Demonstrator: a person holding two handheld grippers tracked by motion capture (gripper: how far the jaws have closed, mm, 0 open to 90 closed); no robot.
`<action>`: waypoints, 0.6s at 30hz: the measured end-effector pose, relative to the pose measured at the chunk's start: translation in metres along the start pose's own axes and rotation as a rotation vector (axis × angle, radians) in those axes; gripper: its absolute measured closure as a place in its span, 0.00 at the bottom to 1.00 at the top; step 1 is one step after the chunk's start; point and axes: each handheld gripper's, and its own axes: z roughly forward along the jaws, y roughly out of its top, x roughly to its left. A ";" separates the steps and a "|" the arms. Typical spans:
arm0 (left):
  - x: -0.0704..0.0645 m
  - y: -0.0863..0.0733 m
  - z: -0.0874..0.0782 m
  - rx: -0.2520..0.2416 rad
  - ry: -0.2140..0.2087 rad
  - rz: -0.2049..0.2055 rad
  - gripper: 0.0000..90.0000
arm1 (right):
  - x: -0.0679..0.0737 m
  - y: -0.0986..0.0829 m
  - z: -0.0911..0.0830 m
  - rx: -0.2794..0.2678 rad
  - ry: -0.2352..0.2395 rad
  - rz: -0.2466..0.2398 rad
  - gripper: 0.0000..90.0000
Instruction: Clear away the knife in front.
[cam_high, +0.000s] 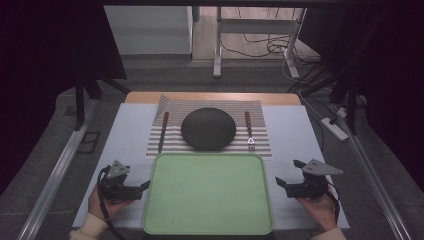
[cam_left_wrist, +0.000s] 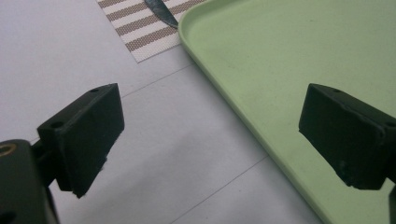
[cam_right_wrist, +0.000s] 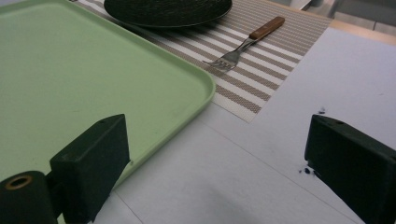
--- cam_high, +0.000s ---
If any white power strip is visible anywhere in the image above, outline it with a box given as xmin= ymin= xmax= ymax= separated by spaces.
xmin=320 ymin=116 xmax=350 ymax=142

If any black stand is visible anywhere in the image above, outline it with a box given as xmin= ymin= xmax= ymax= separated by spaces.
xmin=299 ymin=63 xmax=360 ymax=136
xmin=74 ymin=74 xmax=132 ymax=132

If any white table sheet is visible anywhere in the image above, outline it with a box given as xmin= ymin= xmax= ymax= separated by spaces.
xmin=72 ymin=102 xmax=351 ymax=232

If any dark round plate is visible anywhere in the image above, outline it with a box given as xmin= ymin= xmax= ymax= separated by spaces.
xmin=180 ymin=107 xmax=237 ymax=152

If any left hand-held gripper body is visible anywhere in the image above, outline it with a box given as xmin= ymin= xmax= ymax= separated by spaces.
xmin=99 ymin=160 xmax=143 ymax=203

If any person's left hand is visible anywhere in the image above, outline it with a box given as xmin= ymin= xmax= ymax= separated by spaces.
xmin=87 ymin=185 xmax=135 ymax=222

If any white cabinet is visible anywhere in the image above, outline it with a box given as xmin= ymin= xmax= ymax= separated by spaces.
xmin=103 ymin=4 xmax=195 ymax=56

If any person's right hand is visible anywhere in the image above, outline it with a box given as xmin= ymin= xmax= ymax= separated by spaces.
xmin=295 ymin=186 xmax=338 ymax=233

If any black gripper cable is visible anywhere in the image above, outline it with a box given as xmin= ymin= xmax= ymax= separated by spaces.
xmin=96 ymin=166 xmax=127 ymax=240

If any bundle of floor cables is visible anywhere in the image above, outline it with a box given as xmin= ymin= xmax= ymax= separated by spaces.
xmin=221 ymin=6 xmax=323 ymax=84

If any green plastic tray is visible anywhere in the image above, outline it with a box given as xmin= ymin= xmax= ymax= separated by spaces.
xmin=142 ymin=152 xmax=275 ymax=236

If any white desk frame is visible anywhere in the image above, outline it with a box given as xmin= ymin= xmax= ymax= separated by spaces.
xmin=212 ymin=6 xmax=308 ymax=80

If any dark gripper cable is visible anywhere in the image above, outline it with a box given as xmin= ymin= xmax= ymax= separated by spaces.
xmin=328 ymin=181 xmax=341 ymax=225

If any striped placemat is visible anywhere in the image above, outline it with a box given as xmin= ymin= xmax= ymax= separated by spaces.
xmin=145 ymin=94 xmax=273 ymax=159

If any black curtain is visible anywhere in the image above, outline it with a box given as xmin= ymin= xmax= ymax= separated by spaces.
xmin=298 ymin=0 xmax=424 ymax=185
xmin=0 ymin=0 xmax=128 ymax=198

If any aluminium rail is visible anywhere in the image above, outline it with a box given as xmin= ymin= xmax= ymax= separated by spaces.
xmin=333 ymin=106 xmax=415 ymax=240
xmin=16 ymin=98 xmax=100 ymax=240

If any wooden-handled fork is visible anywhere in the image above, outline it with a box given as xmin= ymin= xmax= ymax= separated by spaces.
xmin=244 ymin=110 xmax=257 ymax=151

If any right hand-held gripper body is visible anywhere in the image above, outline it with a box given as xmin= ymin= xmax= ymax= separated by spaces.
xmin=285 ymin=158 xmax=344 ymax=201

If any wooden-handled knife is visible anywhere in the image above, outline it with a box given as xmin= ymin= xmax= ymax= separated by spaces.
xmin=157 ymin=111 xmax=170 ymax=155

